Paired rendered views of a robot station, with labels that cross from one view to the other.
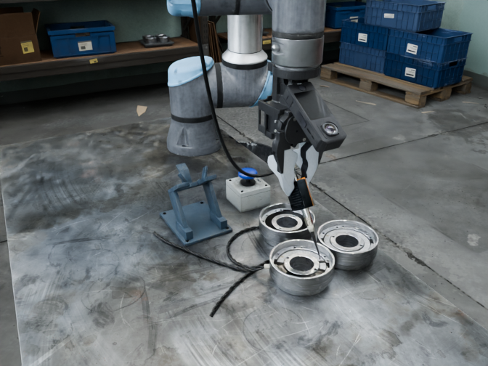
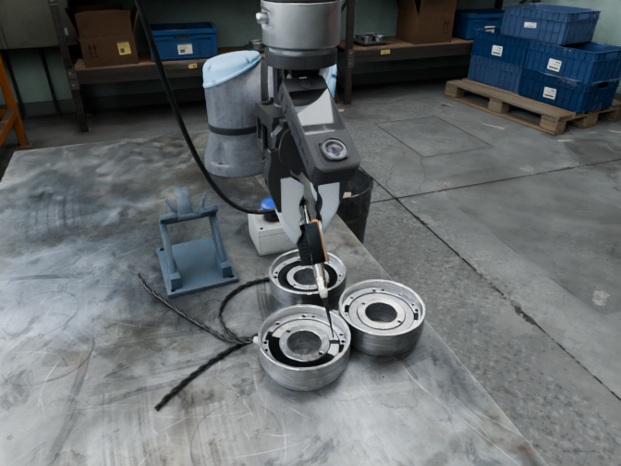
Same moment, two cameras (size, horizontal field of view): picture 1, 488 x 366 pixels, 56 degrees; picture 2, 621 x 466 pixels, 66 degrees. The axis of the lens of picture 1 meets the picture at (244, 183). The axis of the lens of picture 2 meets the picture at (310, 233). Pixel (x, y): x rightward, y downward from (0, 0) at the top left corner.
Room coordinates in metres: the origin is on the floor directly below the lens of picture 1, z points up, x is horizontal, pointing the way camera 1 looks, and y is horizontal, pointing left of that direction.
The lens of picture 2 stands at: (0.21, -0.15, 1.22)
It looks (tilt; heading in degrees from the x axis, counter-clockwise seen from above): 31 degrees down; 7
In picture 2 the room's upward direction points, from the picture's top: straight up
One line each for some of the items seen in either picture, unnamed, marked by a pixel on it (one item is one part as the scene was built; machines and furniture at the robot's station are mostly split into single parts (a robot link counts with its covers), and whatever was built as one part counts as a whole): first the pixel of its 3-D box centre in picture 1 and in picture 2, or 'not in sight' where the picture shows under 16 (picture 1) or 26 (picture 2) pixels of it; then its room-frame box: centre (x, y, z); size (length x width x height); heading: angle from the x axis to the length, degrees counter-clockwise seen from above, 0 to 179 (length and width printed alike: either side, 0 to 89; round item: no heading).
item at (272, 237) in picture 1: (286, 226); (308, 281); (0.73, -0.08, 0.82); 0.10 x 0.10 x 0.04
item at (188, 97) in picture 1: (194, 85); (237, 87); (1.17, 0.13, 0.97); 0.13 x 0.12 x 0.14; 99
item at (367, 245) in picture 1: (346, 245); (380, 318); (0.67, -0.18, 0.82); 0.08 x 0.08 x 0.02
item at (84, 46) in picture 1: (80, 38); (182, 41); (4.05, 1.37, 0.56); 0.52 x 0.38 x 0.22; 114
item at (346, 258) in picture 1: (346, 245); (380, 317); (0.67, -0.18, 0.82); 0.10 x 0.10 x 0.04
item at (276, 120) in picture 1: (291, 102); (298, 107); (0.70, -0.08, 1.07); 0.09 x 0.08 x 0.12; 30
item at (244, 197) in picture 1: (246, 190); (273, 226); (0.87, -0.01, 0.82); 0.08 x 0.07 x 0.05; 27
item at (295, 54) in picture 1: (295, 51); (298, 26); (0.69, -0.08, 1.15); 0.08 x 0.08 x 0.05
